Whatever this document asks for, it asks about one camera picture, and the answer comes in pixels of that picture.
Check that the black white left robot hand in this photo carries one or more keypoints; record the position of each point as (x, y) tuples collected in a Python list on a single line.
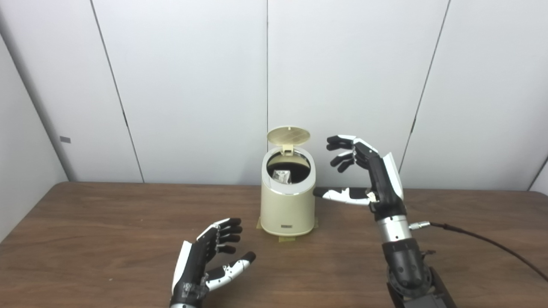
[(195, 265)]

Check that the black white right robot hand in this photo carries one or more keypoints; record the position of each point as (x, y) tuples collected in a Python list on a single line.
[(383, 184)]

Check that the cream-colored bin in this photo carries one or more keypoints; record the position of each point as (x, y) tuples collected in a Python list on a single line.
[(287, 211)]

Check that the cream round bin lid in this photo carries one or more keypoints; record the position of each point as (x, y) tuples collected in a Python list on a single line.
[(288, 134)]

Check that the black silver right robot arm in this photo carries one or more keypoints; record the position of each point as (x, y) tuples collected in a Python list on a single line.
[(404, 265)]

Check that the white green milk carton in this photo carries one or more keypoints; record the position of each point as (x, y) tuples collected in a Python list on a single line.
[(282, 176)]

